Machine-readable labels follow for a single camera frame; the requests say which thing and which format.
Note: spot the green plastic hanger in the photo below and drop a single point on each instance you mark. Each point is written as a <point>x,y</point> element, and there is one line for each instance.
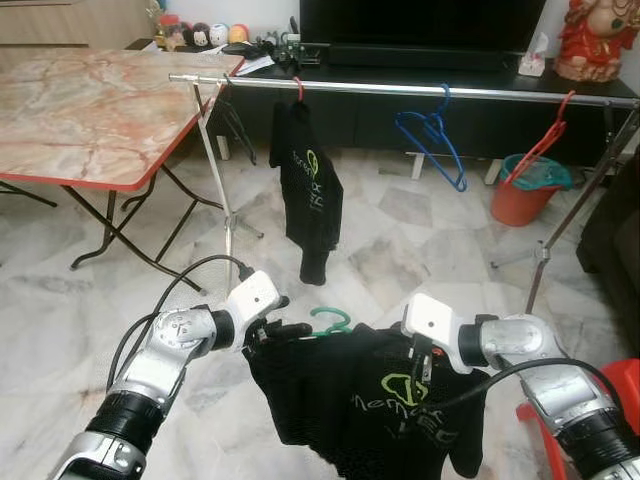
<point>348,322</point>

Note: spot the black shirt with green logo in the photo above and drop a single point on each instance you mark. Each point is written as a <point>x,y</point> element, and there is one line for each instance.
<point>310,200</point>
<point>340,410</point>

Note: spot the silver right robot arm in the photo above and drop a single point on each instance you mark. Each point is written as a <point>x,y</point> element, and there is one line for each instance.
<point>530,345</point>

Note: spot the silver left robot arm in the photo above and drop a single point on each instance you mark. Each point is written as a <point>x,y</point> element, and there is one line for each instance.
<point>160,360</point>

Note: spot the red plastic hanger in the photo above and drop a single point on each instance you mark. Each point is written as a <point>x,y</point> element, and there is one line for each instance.
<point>562,115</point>
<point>299,92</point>

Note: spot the blue plastic hanger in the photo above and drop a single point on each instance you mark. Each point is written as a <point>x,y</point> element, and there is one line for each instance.
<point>437,112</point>

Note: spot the orange plastic bucket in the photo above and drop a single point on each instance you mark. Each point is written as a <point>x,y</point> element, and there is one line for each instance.
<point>515,208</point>

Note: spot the red plastic stool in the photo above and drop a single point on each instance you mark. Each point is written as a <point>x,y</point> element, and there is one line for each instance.
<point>625,385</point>

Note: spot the black tv console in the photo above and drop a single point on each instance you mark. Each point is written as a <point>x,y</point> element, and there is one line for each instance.
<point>380,125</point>

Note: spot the dark grey sofa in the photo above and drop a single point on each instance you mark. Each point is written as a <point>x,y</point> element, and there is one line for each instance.
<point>615,260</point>

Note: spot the teal plastic bag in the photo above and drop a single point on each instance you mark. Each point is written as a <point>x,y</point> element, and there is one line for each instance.
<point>545,172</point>

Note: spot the silver metal clothes rack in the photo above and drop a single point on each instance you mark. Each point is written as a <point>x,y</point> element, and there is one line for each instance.
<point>400,89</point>

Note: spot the black electronic gadget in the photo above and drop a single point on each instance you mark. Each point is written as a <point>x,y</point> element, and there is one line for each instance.
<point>288,48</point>

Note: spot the marble pattern folding table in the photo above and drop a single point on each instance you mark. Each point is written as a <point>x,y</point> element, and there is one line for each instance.
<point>100,110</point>

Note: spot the orange round doll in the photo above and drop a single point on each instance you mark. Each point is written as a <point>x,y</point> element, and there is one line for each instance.
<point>239,34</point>

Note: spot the white round doll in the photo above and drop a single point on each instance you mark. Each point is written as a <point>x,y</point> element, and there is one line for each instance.
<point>219,34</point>

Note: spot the black round doll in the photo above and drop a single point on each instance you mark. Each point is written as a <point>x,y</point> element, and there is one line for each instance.
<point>200,35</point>

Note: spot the red lid figurine jar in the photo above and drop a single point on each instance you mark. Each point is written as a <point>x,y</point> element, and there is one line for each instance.
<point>171,32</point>

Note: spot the black television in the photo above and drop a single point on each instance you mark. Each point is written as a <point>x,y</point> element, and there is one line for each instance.
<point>420,22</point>

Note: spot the white tissue box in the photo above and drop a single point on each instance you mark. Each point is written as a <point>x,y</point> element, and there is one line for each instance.
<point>532,65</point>

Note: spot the light wooden cabinet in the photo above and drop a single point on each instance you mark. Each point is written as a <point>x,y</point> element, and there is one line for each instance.
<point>70,25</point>

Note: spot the red seated figurine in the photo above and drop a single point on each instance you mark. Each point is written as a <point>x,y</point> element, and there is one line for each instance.
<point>595,50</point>

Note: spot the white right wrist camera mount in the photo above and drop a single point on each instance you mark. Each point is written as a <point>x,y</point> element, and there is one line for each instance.
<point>435,325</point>

